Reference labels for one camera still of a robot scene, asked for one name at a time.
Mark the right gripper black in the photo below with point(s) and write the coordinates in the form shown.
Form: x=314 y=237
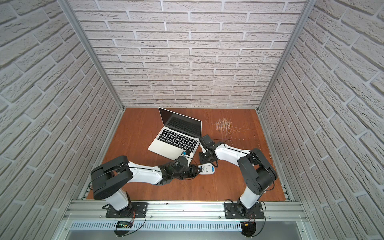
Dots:
x=207 y=144

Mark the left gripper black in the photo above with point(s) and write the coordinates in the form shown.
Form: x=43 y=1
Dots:
x=193 y=171

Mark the white wireless mouse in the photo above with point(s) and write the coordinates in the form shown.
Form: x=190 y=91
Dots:
x=206 y=169

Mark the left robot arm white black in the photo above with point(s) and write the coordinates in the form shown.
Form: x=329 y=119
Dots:
x=108 y=180

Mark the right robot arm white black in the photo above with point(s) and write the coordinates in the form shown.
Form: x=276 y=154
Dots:
x=256 y=170

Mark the silver open laptop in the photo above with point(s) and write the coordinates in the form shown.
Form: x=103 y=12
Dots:
x=179 y=136

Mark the black round connector board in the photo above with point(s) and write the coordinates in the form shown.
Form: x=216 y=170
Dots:
x=248 y=229

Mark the green circuit board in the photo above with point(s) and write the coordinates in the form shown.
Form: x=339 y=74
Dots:
x=123 y=225

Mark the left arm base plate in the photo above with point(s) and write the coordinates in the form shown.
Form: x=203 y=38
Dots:
x=135 y=209

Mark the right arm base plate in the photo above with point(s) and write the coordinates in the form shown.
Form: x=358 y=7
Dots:
x=238 y=211

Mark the aluminium front rail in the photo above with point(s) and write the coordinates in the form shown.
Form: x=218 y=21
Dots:
x=191 y=211

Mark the right aluminium corner post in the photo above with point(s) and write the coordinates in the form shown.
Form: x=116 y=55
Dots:
x=303 y=18

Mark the aluminium corner post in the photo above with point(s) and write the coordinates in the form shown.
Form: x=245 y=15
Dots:
x=303 y=18
x=75 y=23

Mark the left aluminium corner post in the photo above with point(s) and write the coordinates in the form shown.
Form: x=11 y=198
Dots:
x=75 y=23

